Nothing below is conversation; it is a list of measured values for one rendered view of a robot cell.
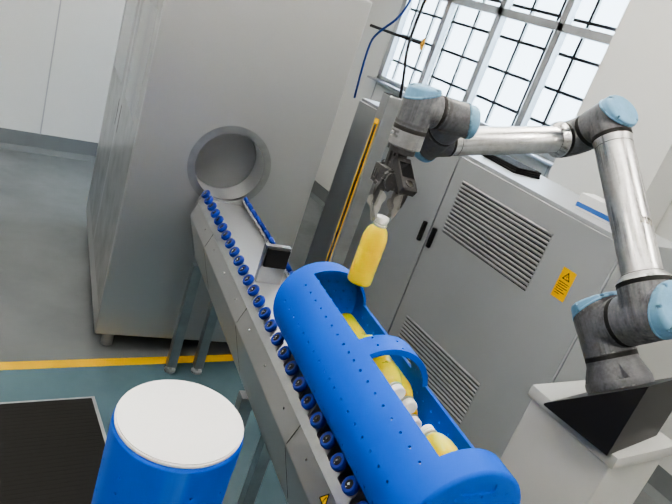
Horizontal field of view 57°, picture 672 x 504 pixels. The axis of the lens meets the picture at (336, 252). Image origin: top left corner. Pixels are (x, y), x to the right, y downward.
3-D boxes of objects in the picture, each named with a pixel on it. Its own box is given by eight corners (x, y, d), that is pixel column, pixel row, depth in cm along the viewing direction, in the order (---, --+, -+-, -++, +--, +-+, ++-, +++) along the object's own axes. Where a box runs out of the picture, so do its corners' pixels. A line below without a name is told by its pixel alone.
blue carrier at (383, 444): (344, 339, 206) (368, 264, 196) (492, 566, 135) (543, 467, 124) (263, 337, 194) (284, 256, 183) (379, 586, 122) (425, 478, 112)
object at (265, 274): (278, 282, 237) (289, 246, 232) (281, 287, 234) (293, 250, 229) (253, 279, 233) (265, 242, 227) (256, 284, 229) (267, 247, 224)
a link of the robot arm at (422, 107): (451, 93, 157) (416, 82, 153) (433, 140, 161) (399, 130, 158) (436, 87, 165) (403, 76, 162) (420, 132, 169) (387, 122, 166)
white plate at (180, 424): (192, 487, 117) (191, 492, 118) (267, 421, 142) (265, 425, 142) (85, 414, 126) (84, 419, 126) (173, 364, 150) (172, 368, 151)
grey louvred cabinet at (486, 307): (352, 286, 495) (417, 112, 444) (551, 486, 335) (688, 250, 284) (294, 283, 464) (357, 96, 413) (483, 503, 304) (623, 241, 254)
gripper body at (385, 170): (391, 185, 175) (406, 145, 171) (405, 196, 168) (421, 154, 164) (368, 180, 171) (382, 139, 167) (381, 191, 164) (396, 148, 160)
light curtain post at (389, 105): (273, 438, 298) (396, 95, 238) (277, 447, 293) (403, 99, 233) (261, 438, 295) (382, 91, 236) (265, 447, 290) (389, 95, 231)
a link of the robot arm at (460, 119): (460, 121, 175) (422, 109, 170) (485, 100, 165) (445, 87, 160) (461, 150, 172) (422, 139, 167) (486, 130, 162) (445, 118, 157)
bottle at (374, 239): (366, 290, 172) (388, 230, 166) (343, 279, 174) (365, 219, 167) (373, 282, 179) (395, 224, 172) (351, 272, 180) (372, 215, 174)
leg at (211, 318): (200, 368, 330) (230, 265, 308) (202, 375, 325) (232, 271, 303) (189, 368, 327) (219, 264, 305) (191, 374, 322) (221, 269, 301)
